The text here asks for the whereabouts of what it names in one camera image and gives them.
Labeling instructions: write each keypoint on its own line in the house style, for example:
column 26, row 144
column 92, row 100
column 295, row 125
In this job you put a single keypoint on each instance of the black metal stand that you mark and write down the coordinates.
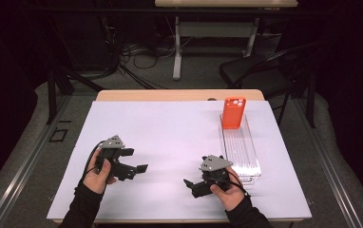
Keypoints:
column 52, row 95

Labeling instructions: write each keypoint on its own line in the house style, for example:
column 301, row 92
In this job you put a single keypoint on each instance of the white table cover sheet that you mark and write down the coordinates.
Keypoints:
column 163, row 133

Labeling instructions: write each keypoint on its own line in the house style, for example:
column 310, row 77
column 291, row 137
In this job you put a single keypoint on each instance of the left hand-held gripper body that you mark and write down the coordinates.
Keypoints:
column 112, row 143

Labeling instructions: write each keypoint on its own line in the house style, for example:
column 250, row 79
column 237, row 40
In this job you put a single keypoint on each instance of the black folding chair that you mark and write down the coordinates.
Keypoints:
column 252, row 71

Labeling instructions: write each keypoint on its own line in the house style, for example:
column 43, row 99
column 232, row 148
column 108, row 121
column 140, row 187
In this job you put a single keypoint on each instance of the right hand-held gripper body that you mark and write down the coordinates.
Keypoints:
column 214, row 164

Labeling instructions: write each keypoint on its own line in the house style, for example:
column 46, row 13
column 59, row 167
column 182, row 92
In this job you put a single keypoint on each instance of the metal floor rail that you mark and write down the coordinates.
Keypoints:
column 27, row 161
column 328, row 164

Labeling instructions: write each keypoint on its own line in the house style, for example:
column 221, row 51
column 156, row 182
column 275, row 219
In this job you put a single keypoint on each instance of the person's right hand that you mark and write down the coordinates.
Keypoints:
column 232, row 196

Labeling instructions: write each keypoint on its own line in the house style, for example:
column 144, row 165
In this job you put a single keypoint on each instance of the person's left hand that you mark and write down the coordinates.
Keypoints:
column 95, row 179

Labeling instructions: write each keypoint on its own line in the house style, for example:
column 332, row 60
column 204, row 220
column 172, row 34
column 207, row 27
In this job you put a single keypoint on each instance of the wooden table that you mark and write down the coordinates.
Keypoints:
column 176, row 95

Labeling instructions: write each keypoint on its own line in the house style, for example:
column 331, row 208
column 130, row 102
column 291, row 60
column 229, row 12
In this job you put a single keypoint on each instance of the clear plastic slotted rack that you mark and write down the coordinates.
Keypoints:
column 241, row 148

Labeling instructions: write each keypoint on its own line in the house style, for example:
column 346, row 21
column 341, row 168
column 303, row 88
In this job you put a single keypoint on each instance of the orange phone case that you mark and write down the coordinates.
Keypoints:
column 233, row 114

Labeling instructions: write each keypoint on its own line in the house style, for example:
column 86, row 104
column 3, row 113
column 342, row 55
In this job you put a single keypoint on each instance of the white-legged desk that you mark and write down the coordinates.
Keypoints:
column 214, row 30

